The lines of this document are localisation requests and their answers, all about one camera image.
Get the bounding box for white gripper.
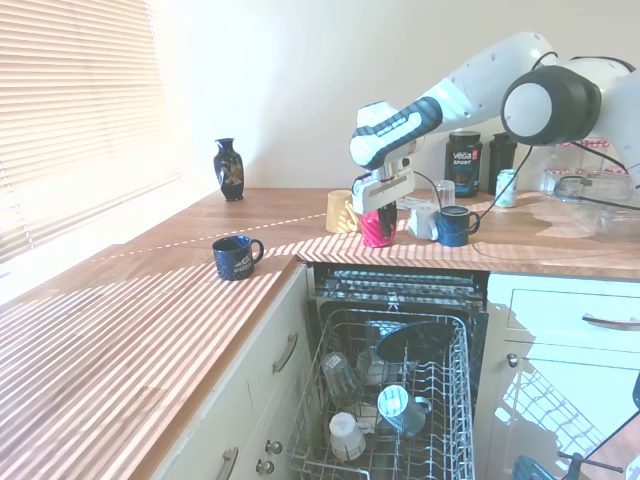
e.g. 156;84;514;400
351;168;416;237

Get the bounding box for red mug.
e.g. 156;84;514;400
360;207;398;249

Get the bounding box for plain white mug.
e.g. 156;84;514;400
407;202;441;240

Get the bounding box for yellow mug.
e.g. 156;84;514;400
325;189;362;234

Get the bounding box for navy blue mug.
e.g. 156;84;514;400
435;205;481;247

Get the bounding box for built-in dishwasher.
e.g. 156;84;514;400
304;262;491;480

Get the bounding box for black mug with white print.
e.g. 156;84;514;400
211;235;265;283

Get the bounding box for white mug with grey print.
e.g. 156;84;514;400
327;410;368;462

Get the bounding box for clear drinking glass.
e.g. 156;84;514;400
433;179;457;209

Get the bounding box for black protein powder tub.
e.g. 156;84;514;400
444;130;484;199

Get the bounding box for white and green drink can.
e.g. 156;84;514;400
494;168;519;208

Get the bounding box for blue ribbed plate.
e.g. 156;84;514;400
375;319;454;362

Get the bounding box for black shaker bottle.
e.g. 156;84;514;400
488;132;519;195

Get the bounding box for white bowl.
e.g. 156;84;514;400
356;349;396;386

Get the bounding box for dark blue painted vase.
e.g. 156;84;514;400
213;138;246;203

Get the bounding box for clear faceted glass tumbler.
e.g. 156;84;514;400
321;351;364;409

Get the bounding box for glass jar with checked lid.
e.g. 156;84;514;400
599;167;631;201
579;138;614;174
553;141;584;171
543;167;576;196

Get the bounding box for white kitchen cabinet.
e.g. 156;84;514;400
482;272;640;480
149;264;314;480

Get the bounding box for clear container with latched lid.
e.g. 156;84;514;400
552;174;640;244

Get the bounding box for dark blue round object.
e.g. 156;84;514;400
512;454;557;480

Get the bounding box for wooden window blind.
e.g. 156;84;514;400
0;0;181;301

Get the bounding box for grey wire dishwasher rack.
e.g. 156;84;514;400
285;308;476;480

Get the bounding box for silver drawer handle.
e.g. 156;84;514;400
215;446;240;480
272;332;300;375
582;312;640;331

